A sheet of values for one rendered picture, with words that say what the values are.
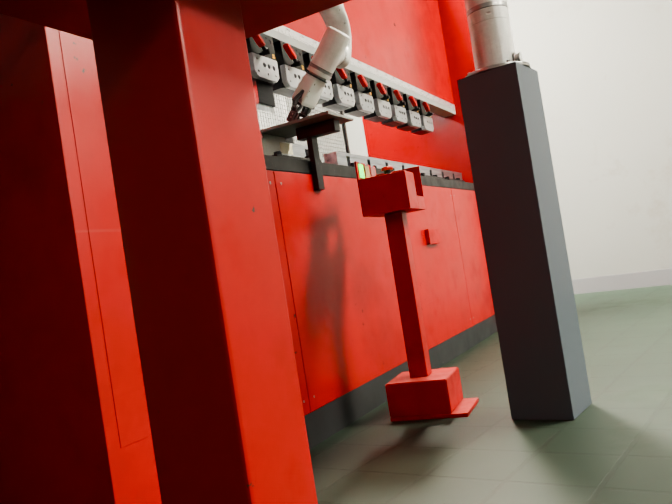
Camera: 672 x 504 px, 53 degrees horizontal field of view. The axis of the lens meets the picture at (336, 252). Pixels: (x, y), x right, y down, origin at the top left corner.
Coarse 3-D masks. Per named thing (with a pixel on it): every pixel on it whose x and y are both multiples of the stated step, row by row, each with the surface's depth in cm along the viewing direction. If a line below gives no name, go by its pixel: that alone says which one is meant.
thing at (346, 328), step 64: (320, 192) 223; (448, 192) 345; (320, 256) 217; (384, 256) 262; (448, 256) 330; (320, 320) 211; (384, 320) 253; (448, 320) 316; (320, 384) 205; (384, 384) 245
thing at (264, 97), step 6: (258, 84) 225; (264, 84) 229; (258, 90) 225; (264, 90) 228; (270, 90) 232; (258, 96) 224; (264, 96) 228; (270, 96) 231; (258, 102) 224; (264, 102) 227; (270, 102) 231; (258, 108) 225; (264, 108) 228; (270, 108) 232
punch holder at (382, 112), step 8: (376, 88) 308; (384, 88) 317; (376, 96) 307; (376, 104) 307; (384, 104) 313; (376, 112) 308; (384, 112) 312; (368, 120) 315; (376, 120) 318; (384, 120) 321
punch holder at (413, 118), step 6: (408, 96) 345; (408, 102) 344; (408, 108) 343; (408, 114) 343; (414, 114) 348; (408, 120) 343; (414, 120) 347; (420, 120) 355; (402, 126) 345; (408, 126) 345; (414, 126) 348; (420, 126) 354
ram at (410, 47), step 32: (352, 0) 300; (384, 0) 336; (416, 0) 381; (320, 32) 266; (352, 32) 294; (384, 32) 329; (416, 32) 373; (384, 64) 322; (416, 64) 365; (416, 96) 357; (448, 96) 409
